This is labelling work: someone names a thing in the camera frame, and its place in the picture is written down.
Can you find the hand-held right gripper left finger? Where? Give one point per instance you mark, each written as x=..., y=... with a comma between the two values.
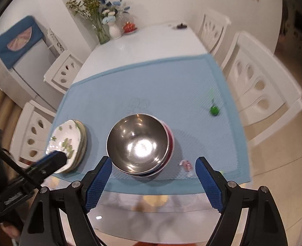
x=98, y=184

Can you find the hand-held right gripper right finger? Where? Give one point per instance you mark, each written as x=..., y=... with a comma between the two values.
x=209, y=184

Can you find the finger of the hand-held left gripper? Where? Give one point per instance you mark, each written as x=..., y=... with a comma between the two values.
x=55, y=162

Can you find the stainless steel bowl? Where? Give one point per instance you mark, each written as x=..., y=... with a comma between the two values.
x=130, y=138

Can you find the red steel bowl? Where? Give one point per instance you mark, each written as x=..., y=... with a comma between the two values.
x=171, y=143

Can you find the person's left hand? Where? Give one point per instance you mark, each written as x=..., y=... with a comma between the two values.
x=10, y=232

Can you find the white dining chair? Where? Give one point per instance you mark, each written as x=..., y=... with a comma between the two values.
x=284, y=87
x=55, y=83
x=225, y=21
x=23, y=128

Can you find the small green toy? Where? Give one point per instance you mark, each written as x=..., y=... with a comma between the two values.
x=214, y=110

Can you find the beige striped curtain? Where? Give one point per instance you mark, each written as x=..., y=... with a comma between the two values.
x=0, y=102

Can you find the white refrigerator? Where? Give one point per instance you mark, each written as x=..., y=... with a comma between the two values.
x=30, y=74

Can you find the light blue table mat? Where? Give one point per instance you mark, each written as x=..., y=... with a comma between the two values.
x=166, y=87

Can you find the blue refrigerator cover cloth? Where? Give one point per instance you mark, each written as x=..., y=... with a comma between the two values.
x=10, y=56

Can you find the white patterned hanging cloth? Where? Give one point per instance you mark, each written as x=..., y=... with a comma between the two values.
x=55, y=39

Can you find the glass vase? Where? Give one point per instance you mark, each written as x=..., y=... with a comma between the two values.
x=103, y=37

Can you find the white ribbed vase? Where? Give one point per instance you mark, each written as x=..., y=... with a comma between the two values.
x=115, y=32

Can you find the red lidded cup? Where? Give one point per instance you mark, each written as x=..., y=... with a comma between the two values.
x=129, y=27

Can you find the blue artificial flowers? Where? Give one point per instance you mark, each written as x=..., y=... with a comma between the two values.
x=110, y=18

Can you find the small dark table object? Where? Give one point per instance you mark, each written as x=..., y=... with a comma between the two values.
x=182, y=26

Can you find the green wildflower bouquet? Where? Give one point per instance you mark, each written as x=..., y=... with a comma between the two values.
x=89, y=2

